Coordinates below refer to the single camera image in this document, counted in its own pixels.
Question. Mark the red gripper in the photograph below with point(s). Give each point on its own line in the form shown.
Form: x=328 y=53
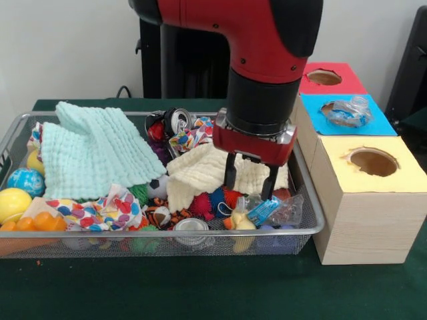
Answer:
x=253 y=146

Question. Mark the cream waffle cloth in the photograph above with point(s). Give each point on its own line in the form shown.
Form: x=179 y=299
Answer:
x=197 y=170

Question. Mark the crushed clear plastic bottle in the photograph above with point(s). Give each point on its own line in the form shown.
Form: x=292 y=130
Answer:
x=347 y=113

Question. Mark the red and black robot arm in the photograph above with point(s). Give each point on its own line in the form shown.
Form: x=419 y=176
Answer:
x=260 y=40

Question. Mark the wooden box with three holes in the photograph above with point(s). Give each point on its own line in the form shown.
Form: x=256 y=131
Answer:
x=367 y=226

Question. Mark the clear plastic bag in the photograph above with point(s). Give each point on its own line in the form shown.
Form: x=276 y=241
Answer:
x=288 y=211

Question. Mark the crumpled colourful spotted cloth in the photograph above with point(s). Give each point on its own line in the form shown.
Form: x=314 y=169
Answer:
x=190 y=136

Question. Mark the small soccer ball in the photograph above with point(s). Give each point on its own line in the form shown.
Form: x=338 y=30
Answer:
x=156 y=188

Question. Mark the orange tiger plush toy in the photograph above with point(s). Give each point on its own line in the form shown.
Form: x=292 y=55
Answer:
x=160 y=215

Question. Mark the dark green table cloth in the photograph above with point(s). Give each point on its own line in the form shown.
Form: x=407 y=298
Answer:
x=200 y=290

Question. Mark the mint green waffle cloth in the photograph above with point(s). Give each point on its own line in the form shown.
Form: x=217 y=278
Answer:
x=100 y=150

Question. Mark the large colourful spotted cloth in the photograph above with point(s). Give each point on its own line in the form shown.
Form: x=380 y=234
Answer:
x=93 y=211

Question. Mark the orange plastic toy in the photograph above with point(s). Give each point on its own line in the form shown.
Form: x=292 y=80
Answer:
x=43 y=221

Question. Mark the blue globe ball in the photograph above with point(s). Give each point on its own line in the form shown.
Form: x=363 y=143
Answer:
x=26 y=181

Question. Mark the yellow tennis ball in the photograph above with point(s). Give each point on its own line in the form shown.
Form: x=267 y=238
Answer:
x=13 y=205

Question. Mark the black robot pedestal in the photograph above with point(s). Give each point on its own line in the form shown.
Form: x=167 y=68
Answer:
x=187 y=60

